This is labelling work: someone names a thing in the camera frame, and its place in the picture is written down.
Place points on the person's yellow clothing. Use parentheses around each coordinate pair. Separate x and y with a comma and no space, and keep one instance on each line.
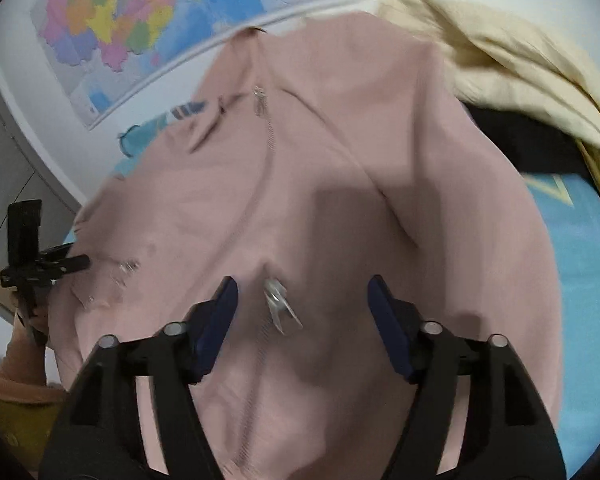
(17,425)

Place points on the pink zip jacket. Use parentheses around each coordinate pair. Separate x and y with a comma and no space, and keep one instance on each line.
(330,185)

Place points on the teal grey printed blanket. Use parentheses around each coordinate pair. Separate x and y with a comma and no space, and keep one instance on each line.
(585,280)

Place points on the black garment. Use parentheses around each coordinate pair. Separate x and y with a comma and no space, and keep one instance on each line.
(525,140)

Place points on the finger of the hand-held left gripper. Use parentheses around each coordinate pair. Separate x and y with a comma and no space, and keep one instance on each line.
(67,262)

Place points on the beige garment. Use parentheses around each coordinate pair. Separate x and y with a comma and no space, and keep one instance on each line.
(520,65)

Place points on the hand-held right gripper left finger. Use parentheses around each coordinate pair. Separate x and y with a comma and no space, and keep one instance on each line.
(219,310)

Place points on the person's left hand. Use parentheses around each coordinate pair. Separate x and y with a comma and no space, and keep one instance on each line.
(26,355)

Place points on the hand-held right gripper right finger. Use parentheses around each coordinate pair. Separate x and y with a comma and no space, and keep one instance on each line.
(386,310)

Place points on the colourful wall map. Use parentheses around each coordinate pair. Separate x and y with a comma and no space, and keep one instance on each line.
(145,25)

